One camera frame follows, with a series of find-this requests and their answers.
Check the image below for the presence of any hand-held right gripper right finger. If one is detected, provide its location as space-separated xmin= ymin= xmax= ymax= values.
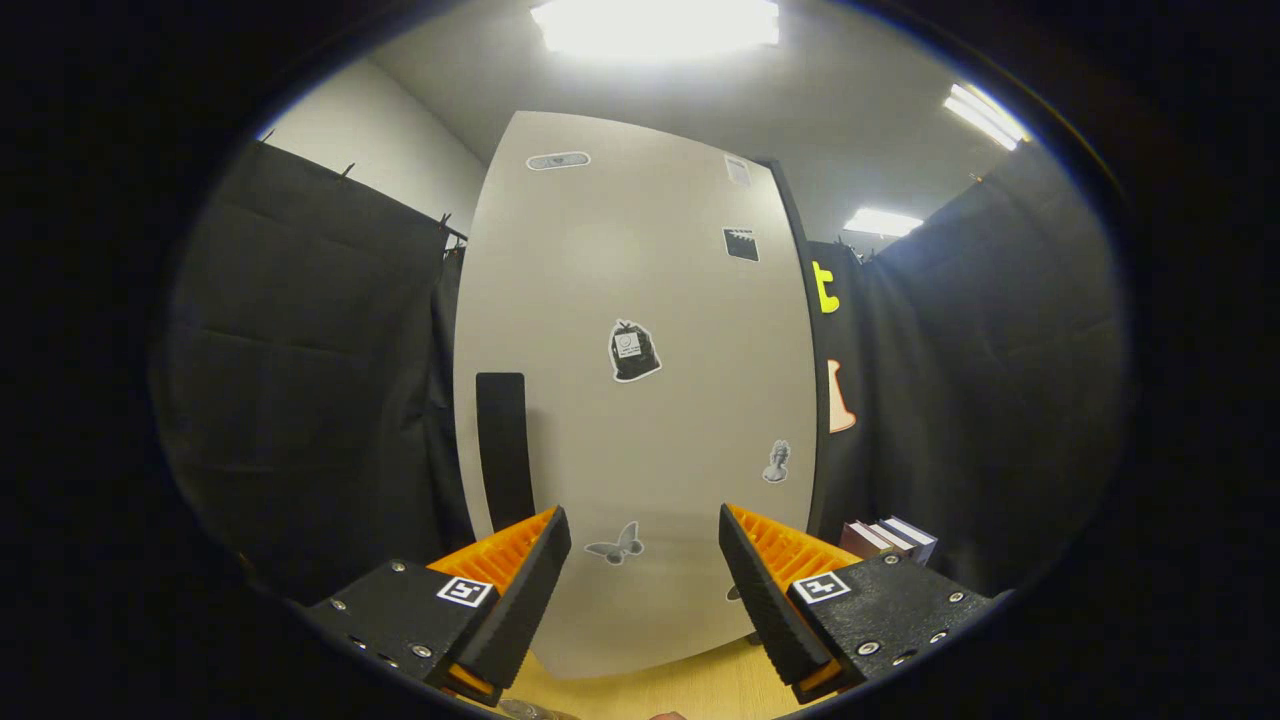
xmin=718 ymin=503 xmax=1001 ymax=704

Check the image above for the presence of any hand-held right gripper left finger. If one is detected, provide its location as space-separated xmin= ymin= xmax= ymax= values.
xmin=305 ymin=505 xmax=573 ymax=708

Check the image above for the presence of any black cabinet door handle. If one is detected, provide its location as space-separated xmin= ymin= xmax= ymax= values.
xmin=475 ymin=372 xmax=537 ymax=533

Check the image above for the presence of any light grey cabinet door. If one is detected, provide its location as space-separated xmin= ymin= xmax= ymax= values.
xmin=452 ymin=110 xmax=819 ymax=681

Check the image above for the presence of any pink cover book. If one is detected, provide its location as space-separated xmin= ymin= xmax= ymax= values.
xmin=840 ymin=520 xmax=891 ymax=561

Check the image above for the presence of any white spine book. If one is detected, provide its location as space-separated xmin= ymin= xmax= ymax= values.
xmin=862 ymin=520 xmax=916 ymax=561

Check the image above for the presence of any blue grey book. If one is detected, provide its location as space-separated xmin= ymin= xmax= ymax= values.
xmin=880 ymin=515 xmax=939 ymax=567

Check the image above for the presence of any black backdrop cloth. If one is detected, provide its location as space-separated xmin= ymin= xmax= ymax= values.
xmin=150 ymin=140 xmax=1131 ymax=601

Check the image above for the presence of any large ceiling light panel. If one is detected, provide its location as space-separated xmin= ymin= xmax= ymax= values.
xmin=530 ymin=0 xmax=781 ymax=63

